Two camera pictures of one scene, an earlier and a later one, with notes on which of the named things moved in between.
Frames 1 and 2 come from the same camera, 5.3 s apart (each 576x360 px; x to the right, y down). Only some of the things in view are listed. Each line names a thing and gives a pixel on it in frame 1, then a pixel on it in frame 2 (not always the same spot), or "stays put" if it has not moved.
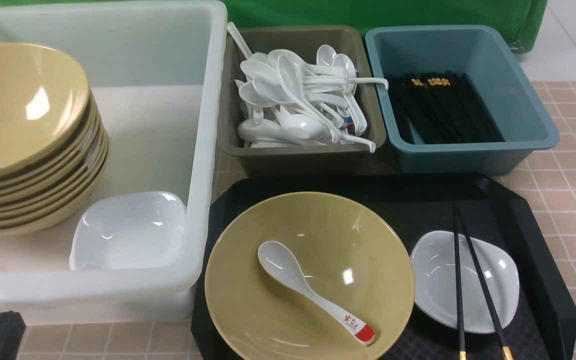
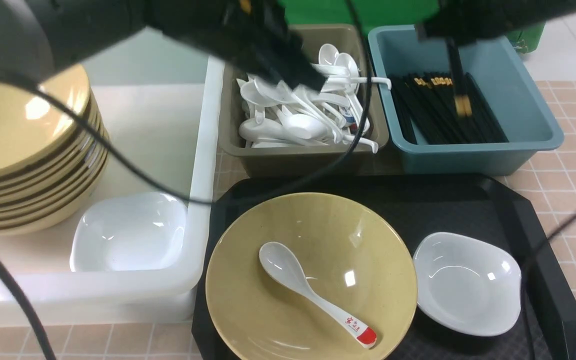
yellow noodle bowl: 346,249 stays put
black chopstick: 461,350 → 456,74
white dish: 433,277 stays put
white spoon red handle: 281,263 stays put
